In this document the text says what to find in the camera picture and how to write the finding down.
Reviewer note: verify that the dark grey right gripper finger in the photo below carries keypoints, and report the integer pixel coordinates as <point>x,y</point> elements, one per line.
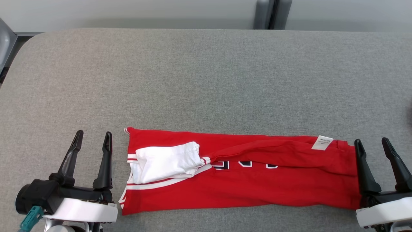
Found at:
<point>399,170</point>
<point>366,174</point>

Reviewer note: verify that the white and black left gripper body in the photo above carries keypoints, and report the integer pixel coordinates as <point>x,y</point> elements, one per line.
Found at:
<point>87,209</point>

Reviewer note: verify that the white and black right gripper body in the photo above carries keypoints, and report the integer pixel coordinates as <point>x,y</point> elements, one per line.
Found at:
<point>386,209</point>

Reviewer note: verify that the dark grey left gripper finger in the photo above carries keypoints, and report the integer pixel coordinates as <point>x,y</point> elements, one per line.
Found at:
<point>72,161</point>
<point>106,167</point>

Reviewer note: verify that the red jersey with white sleeves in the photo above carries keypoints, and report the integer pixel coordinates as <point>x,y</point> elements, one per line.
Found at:
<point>257,187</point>

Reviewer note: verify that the white and grey left robot arm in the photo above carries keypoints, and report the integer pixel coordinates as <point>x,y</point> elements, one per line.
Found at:
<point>61,228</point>

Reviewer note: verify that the white and grey right robot arm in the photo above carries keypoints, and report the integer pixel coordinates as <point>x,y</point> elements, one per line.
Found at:
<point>402,228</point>

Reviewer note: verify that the grey metal frame leg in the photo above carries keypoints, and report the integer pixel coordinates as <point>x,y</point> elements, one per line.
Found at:
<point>6,42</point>

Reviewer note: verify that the grey partition post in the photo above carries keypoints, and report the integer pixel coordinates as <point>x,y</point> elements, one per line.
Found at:
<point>262,14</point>

